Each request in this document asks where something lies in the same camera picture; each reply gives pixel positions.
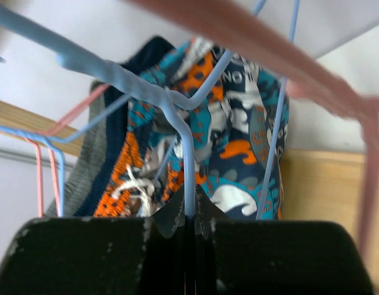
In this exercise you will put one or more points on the wooden clothes rack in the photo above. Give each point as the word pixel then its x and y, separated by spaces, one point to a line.
pixel 327 185

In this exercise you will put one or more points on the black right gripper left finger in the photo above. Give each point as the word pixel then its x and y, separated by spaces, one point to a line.
pixel 98 255

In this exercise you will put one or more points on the pink hanger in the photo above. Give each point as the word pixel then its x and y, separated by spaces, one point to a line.
pixel 95 108
pixel 233 27
pixel 55 180

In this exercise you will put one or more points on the blue hanger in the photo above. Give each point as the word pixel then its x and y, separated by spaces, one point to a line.
pixel 47 137
pixel 180 80

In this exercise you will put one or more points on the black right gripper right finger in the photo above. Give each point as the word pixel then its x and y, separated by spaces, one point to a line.
pixel 274 257

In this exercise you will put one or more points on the navy blue shorts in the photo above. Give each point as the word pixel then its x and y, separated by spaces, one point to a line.
pixel 116 124

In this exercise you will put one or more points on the patterned blue orange shorts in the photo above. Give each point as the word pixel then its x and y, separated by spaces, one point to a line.
pixel 231 130

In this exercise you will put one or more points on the grey shorts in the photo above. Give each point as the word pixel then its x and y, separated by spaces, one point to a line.
pixel 91 158

